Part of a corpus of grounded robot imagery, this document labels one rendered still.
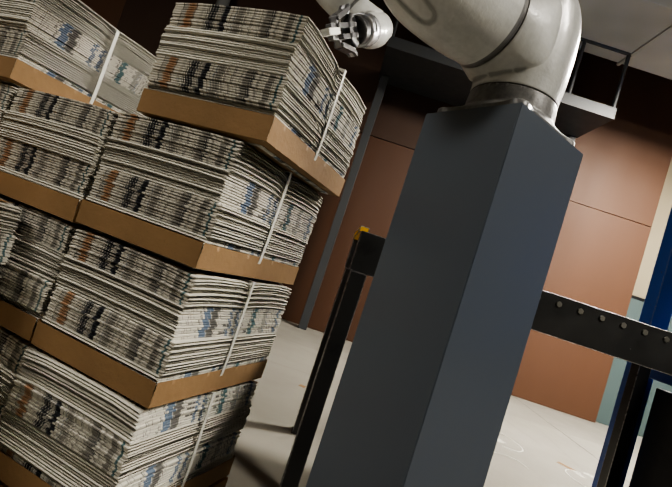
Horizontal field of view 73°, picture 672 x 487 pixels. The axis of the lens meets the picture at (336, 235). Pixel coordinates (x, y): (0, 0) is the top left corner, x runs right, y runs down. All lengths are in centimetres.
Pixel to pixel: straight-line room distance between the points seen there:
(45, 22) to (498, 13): 93
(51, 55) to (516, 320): 110
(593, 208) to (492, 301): 450
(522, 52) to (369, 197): 379
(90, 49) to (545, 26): 99
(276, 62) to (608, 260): 470
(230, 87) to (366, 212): 376
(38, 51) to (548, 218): 108
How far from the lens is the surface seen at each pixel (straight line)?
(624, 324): 158
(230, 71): 85
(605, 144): 538
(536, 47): 85
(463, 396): 76
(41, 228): 103
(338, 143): 101
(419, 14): 78
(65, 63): 127
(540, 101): 84
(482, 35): 80
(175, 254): 79
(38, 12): 124
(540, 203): 81
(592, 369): 525
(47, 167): 106
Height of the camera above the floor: 69
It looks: 3 degrees up
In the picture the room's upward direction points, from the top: 18 degrees clockwise
